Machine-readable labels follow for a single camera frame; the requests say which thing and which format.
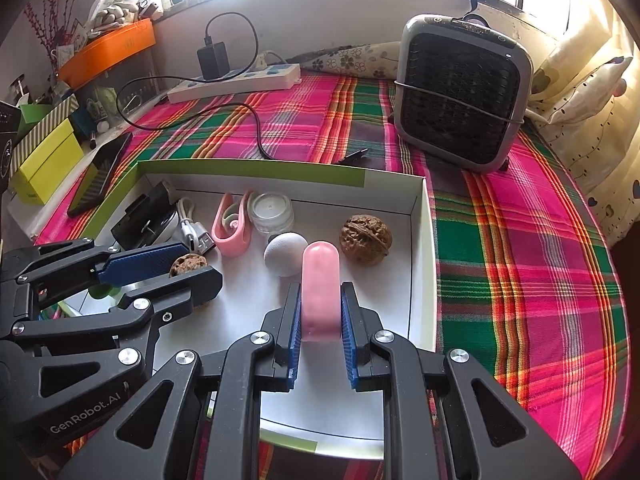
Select dark brown carved walnut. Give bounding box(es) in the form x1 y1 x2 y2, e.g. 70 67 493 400
169 252 208 278

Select white round knob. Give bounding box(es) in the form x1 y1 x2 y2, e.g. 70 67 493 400
264 232 308 278

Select pink oblong case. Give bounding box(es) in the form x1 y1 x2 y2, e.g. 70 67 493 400
300 242 342 342

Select green round knob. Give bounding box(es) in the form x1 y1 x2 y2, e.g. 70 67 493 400
88 284 120 300

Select pink silicone clip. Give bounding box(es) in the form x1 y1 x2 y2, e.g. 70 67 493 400
212 191 252 258

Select black rectangular battery case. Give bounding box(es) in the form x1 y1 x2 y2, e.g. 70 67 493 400
111 181 178 250

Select green white cardboard box tray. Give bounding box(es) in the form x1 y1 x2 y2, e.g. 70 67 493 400
81 159 437 460

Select small clear cream jar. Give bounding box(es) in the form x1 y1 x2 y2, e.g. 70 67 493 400
247 192 295 237

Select black smartphone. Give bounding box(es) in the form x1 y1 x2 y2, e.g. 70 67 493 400
67 132 132 218

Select yellow-green box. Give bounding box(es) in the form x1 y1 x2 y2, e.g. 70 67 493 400
11 119 84 206

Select brown walnut in tray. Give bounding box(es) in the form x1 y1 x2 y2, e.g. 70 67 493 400
338 214 393 266

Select striped gift box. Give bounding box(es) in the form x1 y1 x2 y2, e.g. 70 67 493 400
10 93 79 176

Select plaid bed sheet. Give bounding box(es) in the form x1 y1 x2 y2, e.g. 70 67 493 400
34 70 633 480

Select green box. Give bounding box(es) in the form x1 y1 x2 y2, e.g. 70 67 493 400
17 104 52 136

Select white power strip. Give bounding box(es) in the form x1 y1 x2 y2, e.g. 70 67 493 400
167 64 302 103

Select black charger adapter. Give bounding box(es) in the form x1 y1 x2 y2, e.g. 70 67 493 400
196 36 230 80

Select orange storage bin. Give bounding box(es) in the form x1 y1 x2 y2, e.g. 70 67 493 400
58 18 155 90

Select red flower branches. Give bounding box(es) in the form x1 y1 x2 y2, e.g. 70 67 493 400
23 0 77 68

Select grey portable fan heater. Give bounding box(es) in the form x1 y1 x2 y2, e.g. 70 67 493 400
392 14 533 172

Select floral pillow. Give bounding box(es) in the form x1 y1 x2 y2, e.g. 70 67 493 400
291 41 400 79

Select cream heart-pattern curtain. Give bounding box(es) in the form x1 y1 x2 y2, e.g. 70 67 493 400
527 0 639 246

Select white usb cable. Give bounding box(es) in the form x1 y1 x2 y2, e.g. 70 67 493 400
176 196 217 256

